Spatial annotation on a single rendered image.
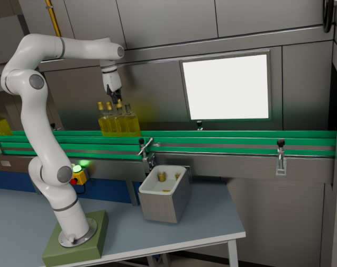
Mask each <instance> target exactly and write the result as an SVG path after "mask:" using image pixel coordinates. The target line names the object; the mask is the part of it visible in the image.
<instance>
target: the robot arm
mask: <svg viewBox="0 0 337 267"><path fill-rule="evenodd" d="M123 56H124V49H123V47H122V46H121V45H119V44H117V43H112V42H111V39H110V38H109V37H104V38H99V39H95V40H76V39H70V38H63V37H56V36H52V35H45V34H36V33H33V34H28V35H26V36H25V37H24V38H23V39H22V40H21V42H20V44H19V46H18V48H17V50H16V52H15V54H14V55H13V57H12V58H11V59H10V60H9V62H8V63H7V64H6V66H5V67H4V69H3V71H2V74H1V87H2V89H3V90H4V91H5V92H7V93H9V94H12V95H20V96H21V98H22V111H21V122H22V125H23V128H24V131H25V134H26V136H27V138H28V140H29V142H30V144H31V146H32V147H33V149H34V150H35V152H36V154H37V156H36V157H35V158H33V159H32V160H31V161H30V163H29V175H30V177H31V179H32V181H33V182H34V184H35V185H36V186H37V188H38V189H39V190H40V191H41V192H42V193H43V195H44V196H45V197H46V198H47V199H48V201H49V202H50V204H51V207H52V209H53V211H54V214H55V215H56V217H57V220H58V222H59V224H60V226H61V229H62V231H61V233H60V235H59V238H58V241H59V243H60V245H61V246H62V247H65V248H73V247H77V246H80V245H83V244H84V243H86V242H87V241H89V240H90V239H91V238H92V237H93V236H94V235H95V233H96V231H97V223H96V221H95V220H94V219H91V218H86V216H85V213H84V211H83V208H82V206H81V204H80V201H79V199H78V196H77V193H76V191H75V189H74V188H73V187H72V186H71V184H70V183H69V182H70V180H71V179H72V176H73V167H72V164H71V162H70V160H69V158H68V157H67V155H66V153H65V152H64V151H63V149H62V148H61V146H60V145H59V143H58V142H57V140H56V138H55V136H54V135H53V132H52V130H51V127H50V123H49V120H48V117H47V111H46V103H47V97H48V87H47V83H46V81H45V79H44V77H43V76H42V75H41V74H40V73H39V72H37V71H35V69H36V68H37V66H38V65H39V64H40V62H41V61H42V60H43V59H44V58H45V57H48V58H61V59H78V60H87V59H98V61H99V65H100V68H101V71H102V72H103V74H102V75H103V83H104V88H105V92H107V95H109V96H110V97H111V98H112V102H113V104H118V100H117V98H120V100H121V101H122V96H121V88H122V84H121V80H120V77H119V74H118V71H117V64H116V60H119V59H121V58H123ZM115 93H116V94H115Z"/></svg>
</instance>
